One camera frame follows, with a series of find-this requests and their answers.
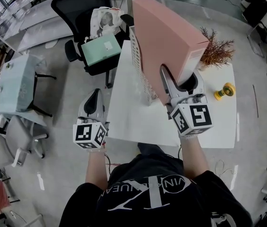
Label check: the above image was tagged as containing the person's left forearm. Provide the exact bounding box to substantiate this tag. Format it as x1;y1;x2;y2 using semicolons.
85;149;108;192

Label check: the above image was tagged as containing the white printed tote bag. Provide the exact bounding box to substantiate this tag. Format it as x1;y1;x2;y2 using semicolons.
90;6;125;39

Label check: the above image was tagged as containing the white rectangular table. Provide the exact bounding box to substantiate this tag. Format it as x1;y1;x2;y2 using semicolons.
106;40;240;148

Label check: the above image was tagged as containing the person's right forearm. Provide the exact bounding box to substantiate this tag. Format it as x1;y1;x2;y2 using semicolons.
180;136;210;183

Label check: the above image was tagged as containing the person's black trouser leg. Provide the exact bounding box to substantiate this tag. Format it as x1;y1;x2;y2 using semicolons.
137;142;169;160

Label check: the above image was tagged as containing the white perforated file holder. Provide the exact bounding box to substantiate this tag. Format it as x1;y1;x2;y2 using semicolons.
129;25;159;106

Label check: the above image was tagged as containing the light blue cloth table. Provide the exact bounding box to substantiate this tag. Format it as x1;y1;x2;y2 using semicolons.
0;53;57;127

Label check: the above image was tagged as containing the mint green box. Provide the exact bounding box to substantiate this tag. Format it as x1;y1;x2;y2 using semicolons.
80;34;122;67

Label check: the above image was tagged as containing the black office chair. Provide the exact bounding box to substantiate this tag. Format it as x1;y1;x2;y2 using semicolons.
51;0;134;88

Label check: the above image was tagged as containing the white grey office chair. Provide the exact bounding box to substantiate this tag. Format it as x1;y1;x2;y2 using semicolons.
0;114;49;167

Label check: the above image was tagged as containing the person's black printed shirt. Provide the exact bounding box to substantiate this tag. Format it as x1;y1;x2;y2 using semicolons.
59;154;254;227

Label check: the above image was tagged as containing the yellow handheld fan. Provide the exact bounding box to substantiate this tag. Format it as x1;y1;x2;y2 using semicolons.
214;82;236;101

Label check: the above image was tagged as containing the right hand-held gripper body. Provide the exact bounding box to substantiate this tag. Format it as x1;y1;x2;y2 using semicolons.
166;94;214;137

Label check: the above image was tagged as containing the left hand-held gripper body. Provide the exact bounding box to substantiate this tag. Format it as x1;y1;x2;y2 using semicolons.
72;116;110;150

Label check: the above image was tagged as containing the pink folder box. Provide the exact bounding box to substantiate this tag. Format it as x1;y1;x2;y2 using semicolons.
132;0;210;106

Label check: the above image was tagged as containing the grey shoulder strap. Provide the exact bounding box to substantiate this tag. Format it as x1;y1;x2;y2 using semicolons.
210;211;236;227

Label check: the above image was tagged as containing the orange potted plant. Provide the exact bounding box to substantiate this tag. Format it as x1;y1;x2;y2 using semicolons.
196;26;235;71

